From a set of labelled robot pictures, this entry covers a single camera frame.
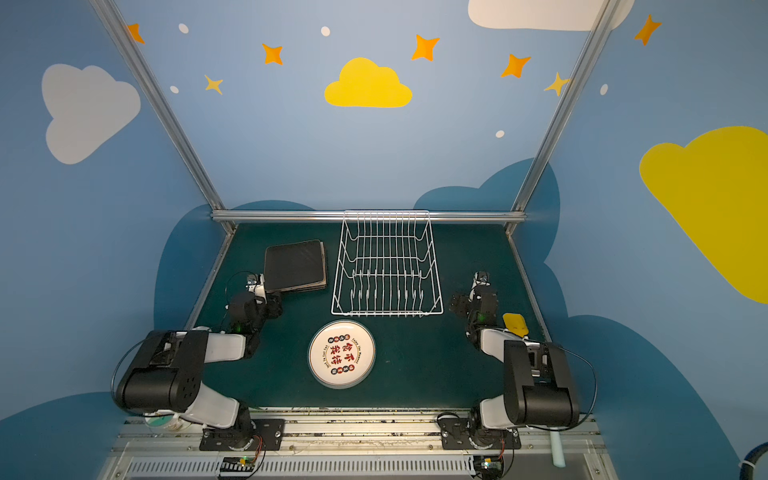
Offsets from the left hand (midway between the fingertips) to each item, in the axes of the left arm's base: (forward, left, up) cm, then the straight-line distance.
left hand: (266, 292), depth 94 cm
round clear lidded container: (-38, +13, +1) cm, 40 cm away
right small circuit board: (-44, -65, -9) cm, 79 cm away
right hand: (+1, -67, +1) cm, 67 cm away
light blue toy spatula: (-41, -81, -4) cm, 91 cm away
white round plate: (-18, -26, -4) cm, 32 cm away
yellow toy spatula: (-8, -80, -4) cm, 80 cm away
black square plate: (+13, -6, -3) cm, 14 cm away
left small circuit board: (-45, -2, -9) cm, 46 cm away
